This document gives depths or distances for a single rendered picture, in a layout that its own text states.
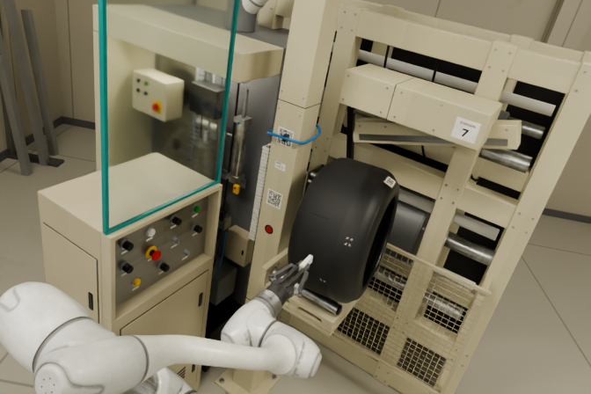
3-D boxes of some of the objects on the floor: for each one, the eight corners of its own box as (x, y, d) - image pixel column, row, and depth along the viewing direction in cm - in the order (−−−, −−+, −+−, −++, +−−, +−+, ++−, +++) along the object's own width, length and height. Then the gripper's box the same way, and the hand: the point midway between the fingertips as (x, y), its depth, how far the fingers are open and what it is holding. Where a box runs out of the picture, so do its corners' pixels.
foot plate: (214, 383, 248) (214, 380, 248) (244, 353, 270) (244, 350, 269) (252, 411, 237) (252, 408, 236) (280, 377, 259) (281, 375, 258)
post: (231, 382, 251) (317, -158, 141) (245, 366, 262) (337, -147, 152) (250, 395, 245) (354, -156, 136) (264, 379, 256) (372, -144, 147)
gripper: (289, 302, 137) (328, 258, 154) (255, 281, 143) (296, 242, 160) (288, 317, 141) (325, 273, 159) (254, 297, 147) (295, 257, 164)
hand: (305, 263), depth 157 cm, fingers closed
